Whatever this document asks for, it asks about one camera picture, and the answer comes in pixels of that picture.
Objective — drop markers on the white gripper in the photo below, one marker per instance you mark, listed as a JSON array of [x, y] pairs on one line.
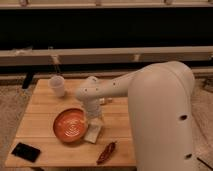
[[93, 110]]

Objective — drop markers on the white rectangular sponge block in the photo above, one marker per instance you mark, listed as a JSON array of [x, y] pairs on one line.
[[92, 133]]

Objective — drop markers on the orange ceramic bowl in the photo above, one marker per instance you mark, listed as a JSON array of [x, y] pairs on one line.
[[70, 125]]

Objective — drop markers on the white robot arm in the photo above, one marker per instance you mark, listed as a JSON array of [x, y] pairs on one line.
[[159, 110]]

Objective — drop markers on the white patterned bottle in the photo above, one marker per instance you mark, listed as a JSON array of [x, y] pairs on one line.
[[104, 101]]

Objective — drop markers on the red chili pepper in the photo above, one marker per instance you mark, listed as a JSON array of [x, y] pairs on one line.
[[106, 153]]

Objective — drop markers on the white plastic cup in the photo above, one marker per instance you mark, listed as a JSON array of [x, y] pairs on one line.
[[57, 84]]

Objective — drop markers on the black smartphone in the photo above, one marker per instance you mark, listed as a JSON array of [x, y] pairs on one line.
[[26, 152]]

